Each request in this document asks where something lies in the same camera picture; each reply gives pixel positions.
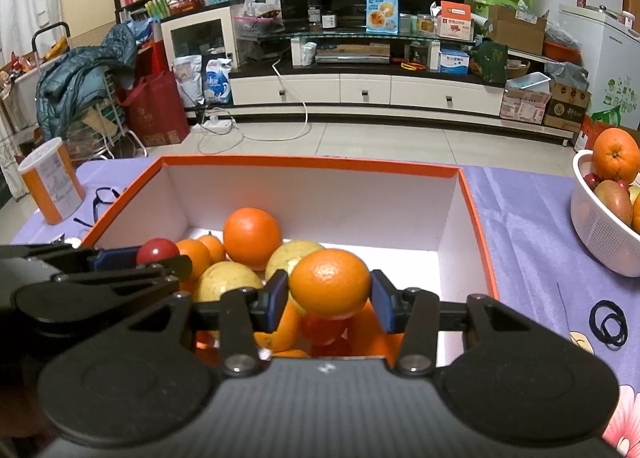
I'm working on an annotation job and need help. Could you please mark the large orange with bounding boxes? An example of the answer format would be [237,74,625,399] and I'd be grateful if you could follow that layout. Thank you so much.
[222,208,283,272]

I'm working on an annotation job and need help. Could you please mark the red tote bag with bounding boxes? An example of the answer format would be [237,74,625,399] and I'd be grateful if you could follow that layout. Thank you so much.
[117,70,191,147]

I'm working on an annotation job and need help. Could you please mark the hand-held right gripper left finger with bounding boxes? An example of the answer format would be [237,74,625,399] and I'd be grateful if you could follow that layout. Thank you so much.
[127,269,290,379]

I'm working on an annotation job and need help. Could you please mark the white printed bag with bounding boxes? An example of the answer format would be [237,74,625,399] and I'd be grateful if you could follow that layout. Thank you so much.
[172,55,205,107]

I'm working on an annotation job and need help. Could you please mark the white plastic basket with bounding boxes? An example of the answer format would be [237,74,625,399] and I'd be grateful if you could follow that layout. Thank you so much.
[570,149,640,277]

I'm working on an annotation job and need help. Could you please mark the printed cardboard carton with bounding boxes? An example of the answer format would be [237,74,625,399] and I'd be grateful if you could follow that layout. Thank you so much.
[500,88,551,125]

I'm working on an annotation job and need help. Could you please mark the white refrigerator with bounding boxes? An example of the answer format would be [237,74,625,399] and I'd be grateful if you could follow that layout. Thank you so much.
[557,4,640,131]

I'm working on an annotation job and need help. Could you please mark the black hair tie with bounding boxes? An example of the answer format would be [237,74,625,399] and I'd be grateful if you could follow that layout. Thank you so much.
[599,315,629,348]
[589,300,628,339]

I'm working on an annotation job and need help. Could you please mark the clear plastic container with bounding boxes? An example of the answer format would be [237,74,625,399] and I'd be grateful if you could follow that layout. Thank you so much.
[505,72,553,93]

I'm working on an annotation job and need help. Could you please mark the blue snack bag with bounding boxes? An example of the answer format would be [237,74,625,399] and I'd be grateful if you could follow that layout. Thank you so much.
[365,0,400,35]

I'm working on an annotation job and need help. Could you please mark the red plastic basin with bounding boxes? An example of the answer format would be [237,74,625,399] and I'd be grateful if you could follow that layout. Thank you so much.
[542,40,583,63]

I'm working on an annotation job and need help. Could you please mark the dark green bag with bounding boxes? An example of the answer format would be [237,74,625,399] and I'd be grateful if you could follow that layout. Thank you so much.
[470,38,510,84]

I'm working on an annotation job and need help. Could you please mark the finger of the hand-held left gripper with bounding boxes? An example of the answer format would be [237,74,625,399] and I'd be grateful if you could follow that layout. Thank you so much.
[0,245,141,273]
[14,256,194,325]

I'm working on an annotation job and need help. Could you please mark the brown printed box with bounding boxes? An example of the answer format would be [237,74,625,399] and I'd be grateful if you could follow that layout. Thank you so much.
[544,82,592,129]

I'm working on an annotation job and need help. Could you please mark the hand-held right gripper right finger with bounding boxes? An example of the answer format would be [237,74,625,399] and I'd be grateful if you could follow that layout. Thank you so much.
[370,269,540,379]

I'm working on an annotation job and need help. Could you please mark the white and blue bag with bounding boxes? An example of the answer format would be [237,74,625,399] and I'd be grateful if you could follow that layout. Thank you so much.
[204,58,235,105]

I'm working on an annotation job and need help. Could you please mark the black eyeglasses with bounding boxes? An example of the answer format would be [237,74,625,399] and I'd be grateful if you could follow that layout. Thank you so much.
[74,187,126,229]

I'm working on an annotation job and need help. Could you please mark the orange and white carton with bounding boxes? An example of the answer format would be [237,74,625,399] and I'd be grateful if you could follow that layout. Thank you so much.
[432,0,475,42]

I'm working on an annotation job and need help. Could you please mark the brown cardboard box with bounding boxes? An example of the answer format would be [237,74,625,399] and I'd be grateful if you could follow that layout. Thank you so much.
[487,5,548,56]

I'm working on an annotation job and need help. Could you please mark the white television stand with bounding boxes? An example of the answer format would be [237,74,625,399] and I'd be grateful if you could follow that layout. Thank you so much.
[227,30,576,146]

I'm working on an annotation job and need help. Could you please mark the orange and white canister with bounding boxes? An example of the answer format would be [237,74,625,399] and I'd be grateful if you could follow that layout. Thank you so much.
[17,137,87,226]

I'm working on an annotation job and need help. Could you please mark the blue puffer jacket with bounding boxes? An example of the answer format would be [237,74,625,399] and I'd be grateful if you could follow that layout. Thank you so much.
[35,20,156,141]

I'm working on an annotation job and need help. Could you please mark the white power strip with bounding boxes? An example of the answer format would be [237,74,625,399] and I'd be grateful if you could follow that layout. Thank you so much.
[192,119,236,135]

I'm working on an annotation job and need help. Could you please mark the white glass-door cabinet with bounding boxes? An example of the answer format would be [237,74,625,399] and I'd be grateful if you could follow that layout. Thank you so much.
[160,4,238,81]

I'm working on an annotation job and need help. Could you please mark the orange cardboard box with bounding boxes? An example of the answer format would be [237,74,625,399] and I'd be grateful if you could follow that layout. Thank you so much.
[80,155,500,369]

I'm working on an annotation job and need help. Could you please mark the purple floral tablecloth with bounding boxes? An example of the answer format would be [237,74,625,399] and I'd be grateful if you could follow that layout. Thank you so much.
[10,158,640,458]

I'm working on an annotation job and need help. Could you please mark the white cable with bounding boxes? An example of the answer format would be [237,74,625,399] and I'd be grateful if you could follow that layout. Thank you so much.
[235,60,311,141]

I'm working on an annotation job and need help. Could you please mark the yellow pear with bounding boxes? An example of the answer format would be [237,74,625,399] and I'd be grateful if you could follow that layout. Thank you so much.
[192,262,264,303]
[265,239,326,283]

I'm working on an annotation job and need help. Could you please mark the blue and white box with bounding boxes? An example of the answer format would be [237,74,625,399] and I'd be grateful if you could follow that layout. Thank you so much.
[437,48,472,76]

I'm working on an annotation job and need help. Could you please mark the silver media player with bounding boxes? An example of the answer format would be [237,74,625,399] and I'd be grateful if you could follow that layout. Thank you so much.
[315,44,391,64]

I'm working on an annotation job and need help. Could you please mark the reddish brown mango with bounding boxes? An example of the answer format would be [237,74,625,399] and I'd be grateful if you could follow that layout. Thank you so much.
[593,179,633,227]

